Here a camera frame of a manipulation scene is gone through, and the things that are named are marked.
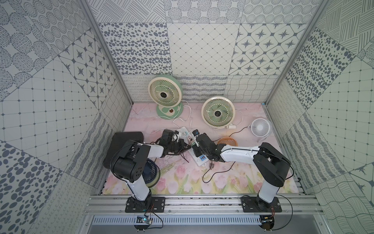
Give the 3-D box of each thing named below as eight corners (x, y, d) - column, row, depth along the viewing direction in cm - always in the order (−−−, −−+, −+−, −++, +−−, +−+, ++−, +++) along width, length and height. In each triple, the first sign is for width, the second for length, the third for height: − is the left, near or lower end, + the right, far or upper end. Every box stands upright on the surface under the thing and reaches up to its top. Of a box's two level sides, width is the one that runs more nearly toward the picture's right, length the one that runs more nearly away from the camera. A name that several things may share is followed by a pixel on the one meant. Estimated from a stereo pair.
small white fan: (252, 142, 100) (259, 132, 90) (248, 128, 108) (254, 117, 97) (267, 142, 100) (275, 132, 90) (261, 128, 108) (269, 117, 97)
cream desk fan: (202, 128, 105) (204, 111, 90) (201, 114, 114) (203, 96, 99) (231, 128, 105) (237, 111, 90) (228, 114, 114) (233, 96, 99)
